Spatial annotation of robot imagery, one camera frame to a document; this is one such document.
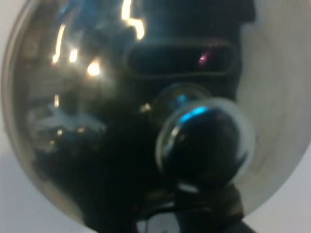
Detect stainless steel teapot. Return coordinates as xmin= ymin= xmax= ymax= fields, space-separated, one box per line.
xmin=1 ymin=0 xmax=311 ymax=233

